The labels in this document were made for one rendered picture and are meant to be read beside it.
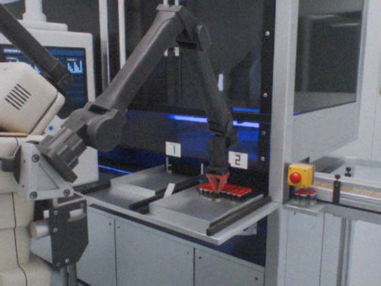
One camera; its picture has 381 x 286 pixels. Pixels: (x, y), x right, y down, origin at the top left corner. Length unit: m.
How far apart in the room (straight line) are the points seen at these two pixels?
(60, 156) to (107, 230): 1.43
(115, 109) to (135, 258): 1.35
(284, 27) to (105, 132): 0.80
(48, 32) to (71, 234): 1.09
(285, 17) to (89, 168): 1.19
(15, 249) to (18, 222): 0.07
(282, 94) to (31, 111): 0.85
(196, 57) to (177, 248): 1.04
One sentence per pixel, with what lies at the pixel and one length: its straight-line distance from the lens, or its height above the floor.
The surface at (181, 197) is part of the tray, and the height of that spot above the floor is 0.89.
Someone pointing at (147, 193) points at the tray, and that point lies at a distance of 1.50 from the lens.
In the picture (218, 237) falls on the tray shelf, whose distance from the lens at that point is 1.17.
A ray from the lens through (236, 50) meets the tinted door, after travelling 1.50.
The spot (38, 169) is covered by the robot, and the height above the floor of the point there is 1.18.
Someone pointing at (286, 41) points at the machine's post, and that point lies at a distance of 1.40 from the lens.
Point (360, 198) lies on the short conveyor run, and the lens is 1.48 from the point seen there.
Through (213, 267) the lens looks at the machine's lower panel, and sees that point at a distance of 1.76.
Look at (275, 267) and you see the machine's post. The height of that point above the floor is 0.61.
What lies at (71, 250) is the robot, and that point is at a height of 0.92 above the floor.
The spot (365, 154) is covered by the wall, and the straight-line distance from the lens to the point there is 6.14.
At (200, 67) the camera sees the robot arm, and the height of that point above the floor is 1.38.
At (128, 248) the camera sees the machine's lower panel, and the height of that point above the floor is 0.44.
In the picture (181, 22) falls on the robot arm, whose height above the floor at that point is 1.49.
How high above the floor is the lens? 1.37
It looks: 11 degrees down
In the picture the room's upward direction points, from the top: straight up
